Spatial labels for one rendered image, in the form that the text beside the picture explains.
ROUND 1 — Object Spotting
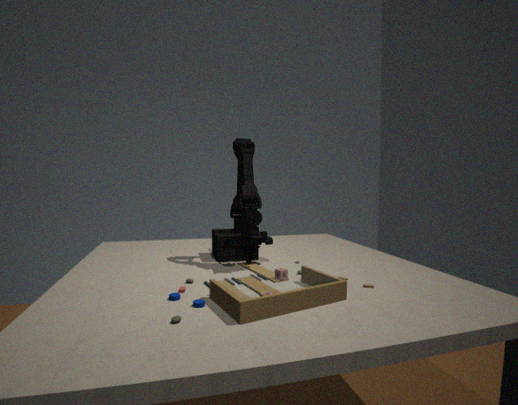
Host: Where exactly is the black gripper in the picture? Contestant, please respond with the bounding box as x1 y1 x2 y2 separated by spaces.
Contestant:
224 224 272 264

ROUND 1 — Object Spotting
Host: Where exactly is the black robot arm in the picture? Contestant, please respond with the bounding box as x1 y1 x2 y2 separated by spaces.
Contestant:
230 138 267 246

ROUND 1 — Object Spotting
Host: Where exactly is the brown wooden open-top tray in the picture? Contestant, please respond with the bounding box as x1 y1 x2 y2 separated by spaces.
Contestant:
209 262 347 325

